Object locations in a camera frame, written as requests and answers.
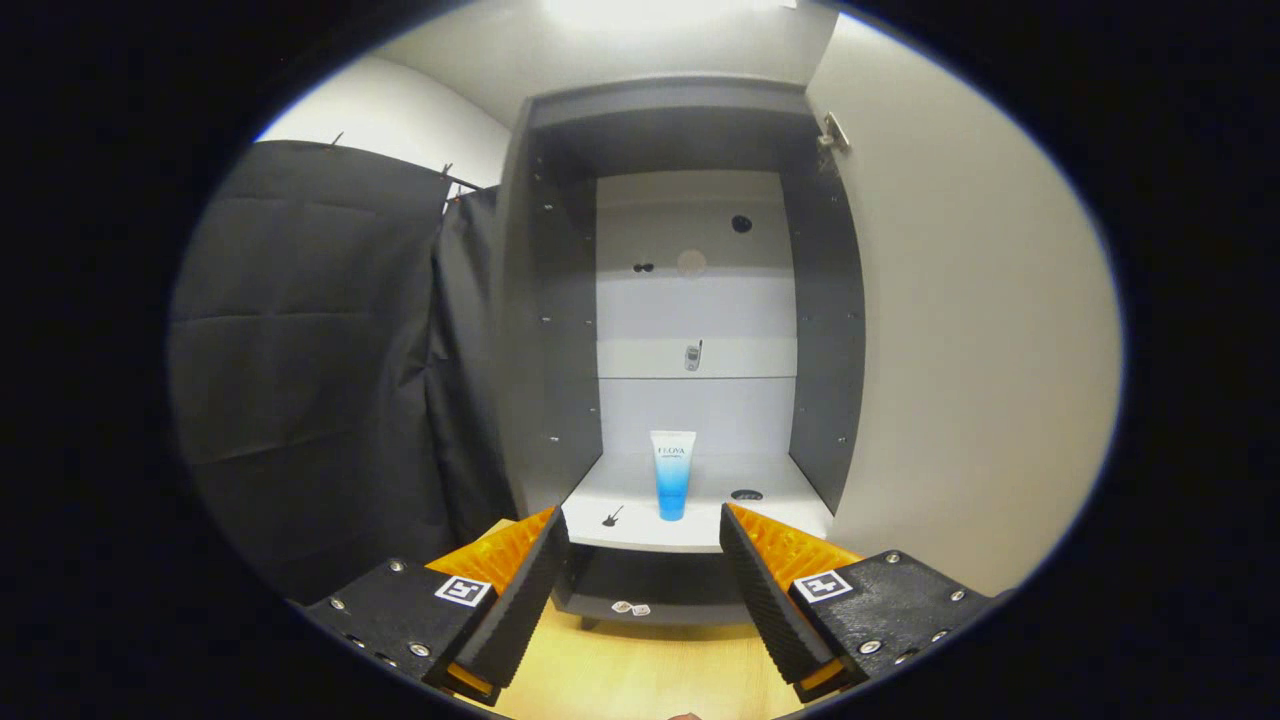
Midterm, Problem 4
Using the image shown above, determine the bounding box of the dark grey cabinet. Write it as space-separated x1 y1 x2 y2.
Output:
497 75 867 629

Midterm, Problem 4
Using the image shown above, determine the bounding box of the black backdrop cloth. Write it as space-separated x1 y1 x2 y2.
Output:
168 140 521 606

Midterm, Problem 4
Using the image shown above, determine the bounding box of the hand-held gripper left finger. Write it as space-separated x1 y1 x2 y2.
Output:
300 505 571 706

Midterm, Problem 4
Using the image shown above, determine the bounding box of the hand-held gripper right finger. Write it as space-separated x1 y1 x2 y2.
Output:
718 502 996 703

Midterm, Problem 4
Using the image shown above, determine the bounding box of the large ceiling light panel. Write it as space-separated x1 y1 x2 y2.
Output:
540 0 801 31

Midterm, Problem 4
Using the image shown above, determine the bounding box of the blue and white tube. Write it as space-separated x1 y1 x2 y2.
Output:
650 430 698 523

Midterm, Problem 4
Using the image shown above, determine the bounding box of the white cabinet shelf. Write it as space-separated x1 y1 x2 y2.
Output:
560 452 836 554

